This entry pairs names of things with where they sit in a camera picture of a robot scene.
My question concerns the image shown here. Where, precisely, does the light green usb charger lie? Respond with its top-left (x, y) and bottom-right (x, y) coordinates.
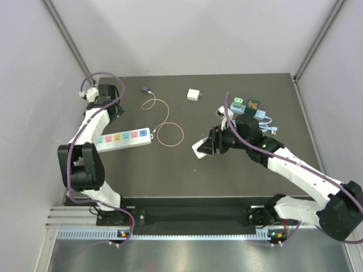
top-left (233, 97), bottom-right (243, 108)

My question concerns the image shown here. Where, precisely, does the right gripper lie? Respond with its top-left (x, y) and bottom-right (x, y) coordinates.
top-left (199, 122), bottom-right (250, 156)

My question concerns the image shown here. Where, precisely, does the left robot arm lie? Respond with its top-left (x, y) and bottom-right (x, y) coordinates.
top-left (57, 84), bottom-right (129, 225)

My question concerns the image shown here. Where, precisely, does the white multicolour power strip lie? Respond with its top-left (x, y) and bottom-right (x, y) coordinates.
top-left (96, 127), bottom-right (153, 153)

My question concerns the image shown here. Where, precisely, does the grey small plug adapter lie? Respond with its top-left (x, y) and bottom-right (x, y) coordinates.
top-left (141, 87), bottom-right (150, 94)

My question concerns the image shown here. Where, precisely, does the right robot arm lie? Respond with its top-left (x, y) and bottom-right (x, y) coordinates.
top-left (192, 114), bottom-right (362, 242)

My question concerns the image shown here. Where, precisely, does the white cube socket adapter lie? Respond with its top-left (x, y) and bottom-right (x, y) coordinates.
top-left (192, 137), bottom-right (212, 159)

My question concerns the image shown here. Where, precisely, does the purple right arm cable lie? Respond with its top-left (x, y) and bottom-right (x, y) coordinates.
top-left (223, 91), bottom-right (363, 247)

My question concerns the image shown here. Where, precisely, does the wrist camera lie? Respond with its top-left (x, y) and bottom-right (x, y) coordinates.
top-left (216, 106), bottom-right (234, 130)
top-left (79, 87), bottom-right (99, 103)

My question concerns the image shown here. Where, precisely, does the white charger at back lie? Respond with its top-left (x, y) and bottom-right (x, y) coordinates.
top-left (187, 88), bottom-right (202, 101)

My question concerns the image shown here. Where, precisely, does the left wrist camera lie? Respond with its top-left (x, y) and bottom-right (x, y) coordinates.
top-left (79, 87), bottom-right (99, 103)

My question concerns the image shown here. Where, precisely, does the slotted cable duct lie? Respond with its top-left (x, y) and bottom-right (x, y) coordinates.
top-left (57, 228), bottom-right (284, 241)

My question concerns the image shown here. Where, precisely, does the dark green cube adapter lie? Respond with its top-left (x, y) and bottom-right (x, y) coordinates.
top-left (245, 99), bottom-right (260, 115)

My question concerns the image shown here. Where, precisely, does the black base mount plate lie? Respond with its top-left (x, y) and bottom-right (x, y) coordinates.
top-left (96, 197), bottom-right (287, 236)

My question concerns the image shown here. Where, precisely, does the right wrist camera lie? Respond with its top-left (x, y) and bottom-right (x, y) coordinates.
top-left (216, 106), bottom-right (234, 130)

